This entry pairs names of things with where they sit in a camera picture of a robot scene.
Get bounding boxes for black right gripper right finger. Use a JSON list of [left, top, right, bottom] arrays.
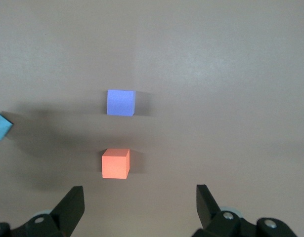
[[191, 184, 301, 237]]

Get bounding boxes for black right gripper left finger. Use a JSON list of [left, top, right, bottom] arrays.
[[0, 186, 86, 237]]

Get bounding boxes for light blue foam block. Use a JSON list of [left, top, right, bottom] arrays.
[[0, 110, 14, 144]]

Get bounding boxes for orange foam block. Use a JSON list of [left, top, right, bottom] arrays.
[[101, 148, 130, 179]]

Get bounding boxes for purple foam block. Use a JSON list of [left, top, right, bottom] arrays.
[[106, 89, 137, 117]]

